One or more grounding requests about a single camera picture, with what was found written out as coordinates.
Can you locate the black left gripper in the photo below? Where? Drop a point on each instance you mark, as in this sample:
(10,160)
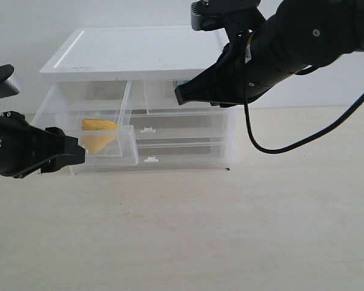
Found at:
(25,149)

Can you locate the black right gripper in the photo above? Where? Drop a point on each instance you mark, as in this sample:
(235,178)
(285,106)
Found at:
(246,70)

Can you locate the blue white glue stick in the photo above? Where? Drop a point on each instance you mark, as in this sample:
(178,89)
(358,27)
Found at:
(180,83)

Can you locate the yellow cheese wedge block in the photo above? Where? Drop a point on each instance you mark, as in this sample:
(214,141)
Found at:
(98,133)

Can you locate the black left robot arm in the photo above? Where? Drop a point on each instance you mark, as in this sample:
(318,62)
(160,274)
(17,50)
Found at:
(25,149)

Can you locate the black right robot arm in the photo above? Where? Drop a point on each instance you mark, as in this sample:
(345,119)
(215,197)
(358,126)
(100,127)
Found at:
(299,38)

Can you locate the clear middle wide drawer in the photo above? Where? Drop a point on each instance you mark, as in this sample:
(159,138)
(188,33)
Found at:
(184,126)

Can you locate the clear wide drawer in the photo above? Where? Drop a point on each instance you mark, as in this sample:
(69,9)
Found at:
(212,154)
(184,126)

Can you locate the clear bottom wide drawer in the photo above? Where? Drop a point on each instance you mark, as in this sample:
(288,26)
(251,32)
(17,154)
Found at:
(212,154)

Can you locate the white plastic drawer cabinet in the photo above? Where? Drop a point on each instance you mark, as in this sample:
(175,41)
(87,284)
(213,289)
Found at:
(138,54)

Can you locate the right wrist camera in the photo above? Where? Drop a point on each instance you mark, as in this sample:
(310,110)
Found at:
(235,16)

